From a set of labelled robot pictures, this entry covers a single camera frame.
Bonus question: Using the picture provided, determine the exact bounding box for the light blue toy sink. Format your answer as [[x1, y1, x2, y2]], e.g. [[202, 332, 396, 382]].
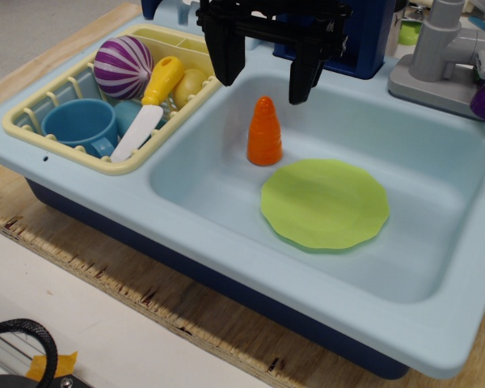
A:
[[0, 3, 485, 380]]

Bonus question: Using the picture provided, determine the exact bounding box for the wooden board base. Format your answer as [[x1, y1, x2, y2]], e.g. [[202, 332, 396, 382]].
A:
[[0, 1, 485, 387]]

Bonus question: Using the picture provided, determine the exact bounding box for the purple striped toy onion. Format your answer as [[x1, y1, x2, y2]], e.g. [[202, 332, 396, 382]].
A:
[[93, 36, 154, 100]]

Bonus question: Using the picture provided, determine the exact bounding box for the yellow handled toy knife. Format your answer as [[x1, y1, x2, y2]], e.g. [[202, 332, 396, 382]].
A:
[[110, 56, 185, 162]]

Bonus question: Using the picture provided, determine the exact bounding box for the orange toy carrot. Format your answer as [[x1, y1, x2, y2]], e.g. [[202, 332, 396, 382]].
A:
[[247, 96, 283, 166]]

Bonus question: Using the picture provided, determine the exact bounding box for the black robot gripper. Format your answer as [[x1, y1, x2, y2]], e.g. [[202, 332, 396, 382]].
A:
[[196, 1, 352, 105]]

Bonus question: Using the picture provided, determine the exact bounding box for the green plastic plate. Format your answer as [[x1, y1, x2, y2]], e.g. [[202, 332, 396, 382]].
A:
[[260, 159, 390, 250]]

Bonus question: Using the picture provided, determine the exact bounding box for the cream yellow dish rack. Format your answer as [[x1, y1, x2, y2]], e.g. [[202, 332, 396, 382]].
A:
[[2, 24, 221, 175]]

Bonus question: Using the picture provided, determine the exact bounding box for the yellow toy potato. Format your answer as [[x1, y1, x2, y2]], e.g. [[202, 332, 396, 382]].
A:
[[171, 69, 208, 109]]

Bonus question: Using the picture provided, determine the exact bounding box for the blue plastic cup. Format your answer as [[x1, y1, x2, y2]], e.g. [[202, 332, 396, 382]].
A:
[[114, 100, 167, 141], [41, 99, 118, 158]]

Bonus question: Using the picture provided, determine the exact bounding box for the dark blue sink backboard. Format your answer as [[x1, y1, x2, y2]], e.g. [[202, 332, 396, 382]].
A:
[[141, 0, 395, 79]]

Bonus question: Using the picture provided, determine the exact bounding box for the grey toy faucet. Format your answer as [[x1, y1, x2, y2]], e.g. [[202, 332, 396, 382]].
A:
[[388, 0, 485, 120]]

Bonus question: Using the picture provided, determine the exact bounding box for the black braided cable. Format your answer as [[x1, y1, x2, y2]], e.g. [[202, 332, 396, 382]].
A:
[[0, 318, 59, 388]]

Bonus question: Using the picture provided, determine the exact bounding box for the yellow tape piece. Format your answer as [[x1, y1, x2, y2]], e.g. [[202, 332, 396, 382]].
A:
[[25, 352, 78, 382]]

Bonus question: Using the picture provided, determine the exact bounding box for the green toy cup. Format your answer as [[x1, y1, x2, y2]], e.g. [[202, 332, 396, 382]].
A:
[[398, 21, 422, 46]]

